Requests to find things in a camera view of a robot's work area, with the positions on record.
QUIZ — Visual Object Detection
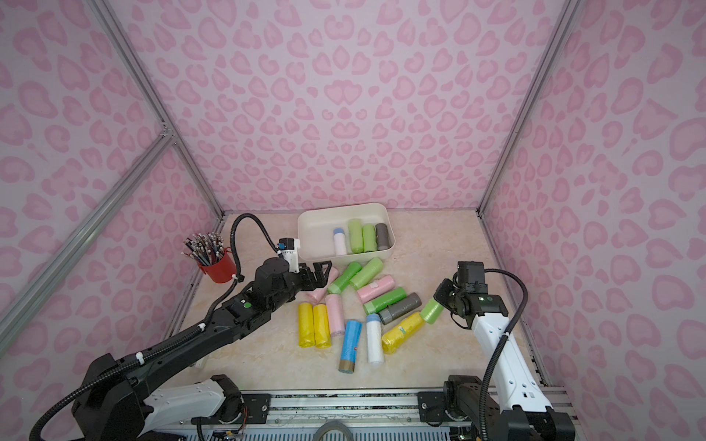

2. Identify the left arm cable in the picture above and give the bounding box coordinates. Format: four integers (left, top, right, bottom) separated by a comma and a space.
203, 213, 279, 326

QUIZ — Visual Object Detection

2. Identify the pink roll lower middle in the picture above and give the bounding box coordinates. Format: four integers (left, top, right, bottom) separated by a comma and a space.
325, 294, 346, 336

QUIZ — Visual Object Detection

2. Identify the red pen holder cup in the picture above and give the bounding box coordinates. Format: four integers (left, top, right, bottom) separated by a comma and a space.
199, 248, 237, 284

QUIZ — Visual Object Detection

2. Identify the light green roll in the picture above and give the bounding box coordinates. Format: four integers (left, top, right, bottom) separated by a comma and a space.
347, 219, 364, 254
350, 257, 384, 290

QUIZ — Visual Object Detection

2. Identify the pink roll upper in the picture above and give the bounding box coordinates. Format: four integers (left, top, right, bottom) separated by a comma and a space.
306, 266, 339, 305

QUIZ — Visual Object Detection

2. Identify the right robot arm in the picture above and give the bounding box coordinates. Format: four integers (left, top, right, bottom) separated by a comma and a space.
417, 261, 577, 440

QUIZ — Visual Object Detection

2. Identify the yellow roll right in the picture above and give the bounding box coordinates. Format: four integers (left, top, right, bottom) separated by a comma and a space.
313, 304, 332, 349

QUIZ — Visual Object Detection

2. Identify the pink roll with label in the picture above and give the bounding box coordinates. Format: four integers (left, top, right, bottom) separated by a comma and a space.
357, 275, 395, 303

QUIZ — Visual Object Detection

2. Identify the white roll blue cap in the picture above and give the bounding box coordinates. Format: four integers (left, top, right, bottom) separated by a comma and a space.
333, 228, 349, 257
366, 313, 384, 365

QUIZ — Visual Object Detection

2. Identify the yellow roll with label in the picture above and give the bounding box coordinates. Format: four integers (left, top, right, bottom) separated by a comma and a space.
381, 312, 426, 355

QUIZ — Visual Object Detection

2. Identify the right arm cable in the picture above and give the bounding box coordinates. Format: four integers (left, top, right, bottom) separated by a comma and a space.
476, 268, 530, 441

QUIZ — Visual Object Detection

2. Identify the yellow roll left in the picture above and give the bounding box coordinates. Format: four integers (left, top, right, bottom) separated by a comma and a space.
298, 302, 315, 348

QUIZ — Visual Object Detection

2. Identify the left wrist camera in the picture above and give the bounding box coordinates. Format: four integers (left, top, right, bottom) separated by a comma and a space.
278, 237, 301, 273

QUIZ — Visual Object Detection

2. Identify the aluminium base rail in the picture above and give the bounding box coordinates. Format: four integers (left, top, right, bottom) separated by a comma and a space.
101, 385, 586, 441

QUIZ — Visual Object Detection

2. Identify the white plastic storage box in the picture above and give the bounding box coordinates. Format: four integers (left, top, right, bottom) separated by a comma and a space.
297, 203, 395, 266

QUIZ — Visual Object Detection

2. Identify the grey roll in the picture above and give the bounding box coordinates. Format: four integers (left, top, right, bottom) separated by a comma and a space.
375, 222, 391, 251
379, 292, 422, 325

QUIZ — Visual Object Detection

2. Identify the bundle of pens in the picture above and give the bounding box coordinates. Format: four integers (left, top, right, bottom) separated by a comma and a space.
184, 233, 225, 268

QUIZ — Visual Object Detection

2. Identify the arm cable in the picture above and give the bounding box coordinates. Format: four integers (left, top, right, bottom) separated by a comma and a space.
203, 213, 279, 326
476, 268, 530, 441

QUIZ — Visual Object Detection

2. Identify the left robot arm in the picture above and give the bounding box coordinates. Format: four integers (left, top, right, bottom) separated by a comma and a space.
29, 257, 333, 440

